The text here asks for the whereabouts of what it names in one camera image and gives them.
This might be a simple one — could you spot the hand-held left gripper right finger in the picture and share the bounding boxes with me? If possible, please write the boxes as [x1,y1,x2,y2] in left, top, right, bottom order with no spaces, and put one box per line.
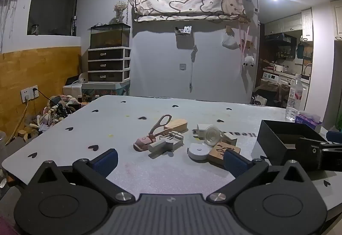
[207,149,317,202]

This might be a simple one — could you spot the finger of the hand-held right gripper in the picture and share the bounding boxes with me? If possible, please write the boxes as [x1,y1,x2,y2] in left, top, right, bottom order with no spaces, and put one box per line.
[299,137,329,148]
[311,145,323,170]

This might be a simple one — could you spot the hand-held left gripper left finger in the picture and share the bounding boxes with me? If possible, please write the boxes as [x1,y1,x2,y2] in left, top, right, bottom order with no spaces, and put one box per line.
[27,149,135,203]

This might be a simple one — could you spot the carved wooden plaque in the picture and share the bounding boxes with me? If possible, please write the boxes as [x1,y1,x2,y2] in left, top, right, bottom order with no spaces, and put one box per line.
[208,142,241,169]

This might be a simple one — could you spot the black cardboard box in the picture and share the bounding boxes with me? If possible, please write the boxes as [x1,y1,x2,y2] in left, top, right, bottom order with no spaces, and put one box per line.
[257,119,330,172]

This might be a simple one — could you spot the purple tissue pack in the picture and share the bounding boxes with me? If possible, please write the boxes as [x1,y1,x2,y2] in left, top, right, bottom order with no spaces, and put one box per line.
[295,111,323,133]

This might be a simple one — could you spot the clear glass jar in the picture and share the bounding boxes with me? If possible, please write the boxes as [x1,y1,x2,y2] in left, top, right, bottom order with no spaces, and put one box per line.
[204,126,224,148]

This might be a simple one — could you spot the white tape measure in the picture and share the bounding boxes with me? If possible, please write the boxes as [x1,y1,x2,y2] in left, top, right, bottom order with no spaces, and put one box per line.
[187,142,212,162]

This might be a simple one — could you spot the pink plastic gadget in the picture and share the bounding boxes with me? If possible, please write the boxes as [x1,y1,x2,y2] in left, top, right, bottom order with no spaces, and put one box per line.
[133,135,157,152]

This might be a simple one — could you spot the clear water bottle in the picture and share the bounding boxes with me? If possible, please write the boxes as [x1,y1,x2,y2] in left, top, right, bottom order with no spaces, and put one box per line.
[285,74,304,122]

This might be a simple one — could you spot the white charger plug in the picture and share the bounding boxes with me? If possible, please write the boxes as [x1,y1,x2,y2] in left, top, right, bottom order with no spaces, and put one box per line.
[191,124,215,140]

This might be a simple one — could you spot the brown jacket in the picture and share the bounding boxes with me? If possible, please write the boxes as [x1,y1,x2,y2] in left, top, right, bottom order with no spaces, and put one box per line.
[254,82,291,107]

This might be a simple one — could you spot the pink scissors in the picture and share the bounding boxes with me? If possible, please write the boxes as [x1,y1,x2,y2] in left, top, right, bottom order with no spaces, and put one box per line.
[149,114,173,139]

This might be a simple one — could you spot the rounded wooden block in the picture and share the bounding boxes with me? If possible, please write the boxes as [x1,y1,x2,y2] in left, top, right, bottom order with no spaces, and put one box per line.
[164,118,188,132]

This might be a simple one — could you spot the pile of plush toys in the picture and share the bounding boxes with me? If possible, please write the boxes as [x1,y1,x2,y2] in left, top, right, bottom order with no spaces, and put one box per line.
[29,94,81,134]

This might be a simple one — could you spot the patterned storage box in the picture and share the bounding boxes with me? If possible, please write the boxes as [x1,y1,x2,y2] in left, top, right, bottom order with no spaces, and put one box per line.
[81,82,130,97]

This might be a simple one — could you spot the white washing machine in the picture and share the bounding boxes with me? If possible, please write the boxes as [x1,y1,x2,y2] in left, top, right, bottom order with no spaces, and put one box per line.
[262,72,292,89]

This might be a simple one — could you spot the white floor appliance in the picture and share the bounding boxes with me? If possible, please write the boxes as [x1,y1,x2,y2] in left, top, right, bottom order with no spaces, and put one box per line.
[62,73,89,97]

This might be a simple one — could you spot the white drawer unit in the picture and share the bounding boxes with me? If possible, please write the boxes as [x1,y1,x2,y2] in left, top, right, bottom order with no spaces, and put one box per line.
[88,47,131,83]

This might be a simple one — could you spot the white sheep plush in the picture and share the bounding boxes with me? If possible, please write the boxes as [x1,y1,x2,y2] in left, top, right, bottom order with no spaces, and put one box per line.
[241,54,255,67]

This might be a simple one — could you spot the white plastic bag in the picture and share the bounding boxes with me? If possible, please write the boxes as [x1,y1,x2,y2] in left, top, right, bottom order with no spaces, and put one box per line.
[221,32,239,50]

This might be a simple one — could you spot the pink hanging ribbon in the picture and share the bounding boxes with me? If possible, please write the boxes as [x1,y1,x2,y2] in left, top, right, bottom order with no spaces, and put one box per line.
[239,22,253,54]

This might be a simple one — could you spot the glass fish tank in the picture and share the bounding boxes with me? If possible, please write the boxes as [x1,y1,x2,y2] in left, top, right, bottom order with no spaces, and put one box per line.
[90,23,131,49]

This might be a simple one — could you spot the dried flower bouquet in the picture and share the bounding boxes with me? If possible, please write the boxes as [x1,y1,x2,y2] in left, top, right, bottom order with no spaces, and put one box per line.
[114,0,128,24]

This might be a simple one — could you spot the printed cartoon cloth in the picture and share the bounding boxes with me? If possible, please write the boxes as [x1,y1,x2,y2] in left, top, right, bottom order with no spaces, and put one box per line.
[130,0,252,22]

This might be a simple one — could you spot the white wall power outlet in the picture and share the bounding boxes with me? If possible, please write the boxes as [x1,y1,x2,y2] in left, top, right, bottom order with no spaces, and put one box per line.
[21,85,39,103]

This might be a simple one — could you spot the hanging white cable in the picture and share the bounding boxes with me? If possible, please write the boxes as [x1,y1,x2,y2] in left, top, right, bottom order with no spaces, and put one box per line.
[188,45,198,93]

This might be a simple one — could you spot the white kitchen wall cabinet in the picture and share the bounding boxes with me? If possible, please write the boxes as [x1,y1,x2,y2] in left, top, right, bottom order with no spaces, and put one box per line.
[264,8,314,42]

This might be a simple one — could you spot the clear wall shelf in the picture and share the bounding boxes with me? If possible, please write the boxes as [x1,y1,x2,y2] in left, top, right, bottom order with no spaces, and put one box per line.
[174,25,192,37]

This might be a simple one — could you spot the white macrame wall hanging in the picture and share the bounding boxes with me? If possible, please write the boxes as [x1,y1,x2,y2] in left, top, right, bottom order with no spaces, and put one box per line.
[0,0,27,52]

